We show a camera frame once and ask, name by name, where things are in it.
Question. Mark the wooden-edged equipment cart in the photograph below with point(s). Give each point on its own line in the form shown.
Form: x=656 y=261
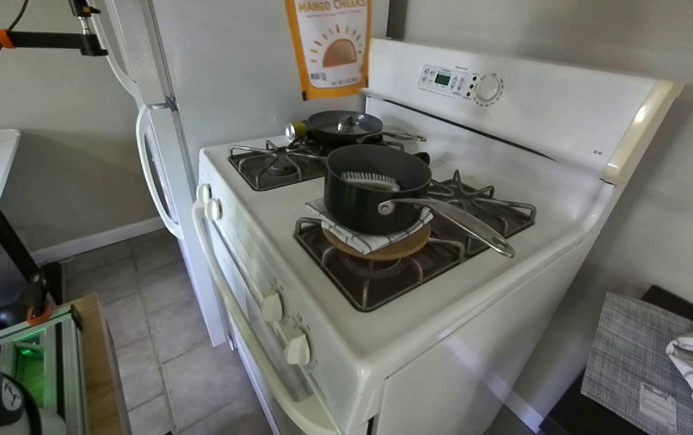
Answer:
x=96 y=364

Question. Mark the white gas stove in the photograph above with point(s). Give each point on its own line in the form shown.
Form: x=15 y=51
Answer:
x=442 y=347

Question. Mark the empty burner grate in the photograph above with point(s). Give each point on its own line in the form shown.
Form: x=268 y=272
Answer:
x=268 y=171

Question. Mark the burner grate under saucepan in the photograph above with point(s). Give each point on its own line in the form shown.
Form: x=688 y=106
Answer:
x=377 y=282

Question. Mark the round wooden trivet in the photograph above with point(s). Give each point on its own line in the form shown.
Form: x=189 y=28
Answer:
x=396 y=251

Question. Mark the orange snack pack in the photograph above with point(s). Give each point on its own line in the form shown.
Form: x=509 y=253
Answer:
x=330 y=50

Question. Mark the gray woven placemat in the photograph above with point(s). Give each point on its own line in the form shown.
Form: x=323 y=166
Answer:
x=627 y=364

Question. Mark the black side table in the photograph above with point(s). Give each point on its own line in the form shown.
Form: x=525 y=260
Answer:
x=582 y=423

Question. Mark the black pole with orange tape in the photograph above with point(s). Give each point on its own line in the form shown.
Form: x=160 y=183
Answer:
x=39 y=40

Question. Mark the small black frying pan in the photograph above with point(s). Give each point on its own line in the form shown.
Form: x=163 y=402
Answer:
x=341 y=125

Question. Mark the black stand leg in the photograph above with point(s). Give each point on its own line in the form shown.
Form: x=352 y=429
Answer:
x=11 y=246

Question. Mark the white timer dial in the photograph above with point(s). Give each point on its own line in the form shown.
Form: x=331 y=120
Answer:
x=489 y=87

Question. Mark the white checkered dish towel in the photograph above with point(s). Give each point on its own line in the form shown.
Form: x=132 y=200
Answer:
x=371 y=240

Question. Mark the white stove knob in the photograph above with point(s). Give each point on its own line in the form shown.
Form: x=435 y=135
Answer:
x=297 y=350
x=215 y=212
x=204 y=195
x=272 y=309

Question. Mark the white refrigerator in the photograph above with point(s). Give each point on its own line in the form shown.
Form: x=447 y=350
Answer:
x=226 y=74

